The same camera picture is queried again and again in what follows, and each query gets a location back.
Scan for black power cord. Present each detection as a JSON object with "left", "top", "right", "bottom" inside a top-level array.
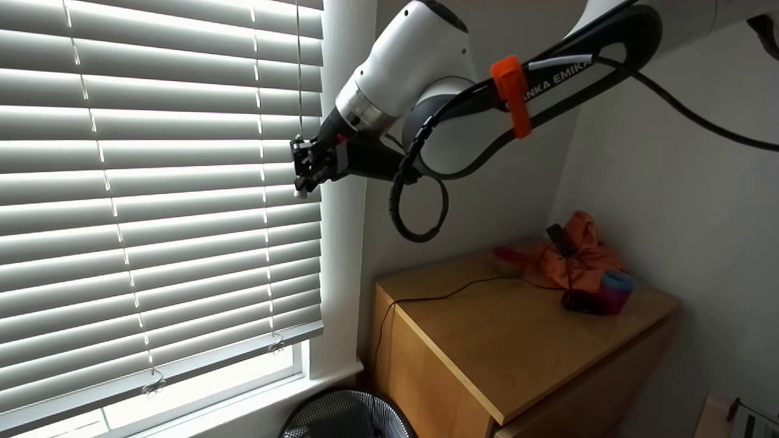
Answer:
[{"left": 368, "top": 269, "right": 529, "bottom": 374}]

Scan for blue and purple cup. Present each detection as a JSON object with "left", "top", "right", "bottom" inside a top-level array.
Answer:
[{"left": 600, "top": 269, "right": 633, "bottom": 313}]

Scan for black trash bin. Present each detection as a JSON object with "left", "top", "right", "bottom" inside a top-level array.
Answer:
[{"left": 276, "top": 386, "right": 416, "bottom": 438}]

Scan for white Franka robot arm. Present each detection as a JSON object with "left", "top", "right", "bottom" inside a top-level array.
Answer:
[{"left": 290, "top": 0, "right": 779, "bottom": 192}]

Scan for white window blinds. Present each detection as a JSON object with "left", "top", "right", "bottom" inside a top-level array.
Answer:
[{"left": 0, "top": 0, "right": 324, "bottom": 435}]

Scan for black oval device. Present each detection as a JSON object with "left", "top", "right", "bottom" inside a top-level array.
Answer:
[{"left": 561, "top": 289, "right": 604, "bottom": 313}]

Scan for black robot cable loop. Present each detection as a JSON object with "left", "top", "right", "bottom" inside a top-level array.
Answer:
[{"left": 386, "top": 1, "right": 779, "bottom": 242}]

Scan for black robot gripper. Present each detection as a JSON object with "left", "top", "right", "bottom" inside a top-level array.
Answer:
[{"left": 290, "top": 110, "right": 400, "bottom": 194}]

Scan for orange cable clip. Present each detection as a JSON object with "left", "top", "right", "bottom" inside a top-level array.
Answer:
[{"left": 488, "top": 56, "right": 533, "bottom": 138}]

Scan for black hair straightener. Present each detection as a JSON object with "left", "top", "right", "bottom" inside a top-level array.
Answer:
[{"left": 545, "top": 224, "right": 577, "bottom": 258}]

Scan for light wooden dresser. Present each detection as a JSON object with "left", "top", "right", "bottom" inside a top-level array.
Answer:
[{"left": 372, "top": 253, "right": 679, "bottom": 438}]

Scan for orange towel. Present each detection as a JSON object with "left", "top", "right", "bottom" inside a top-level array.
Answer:
[{"left": 525, "top": 209, "right": 624, "bottom": 293}]

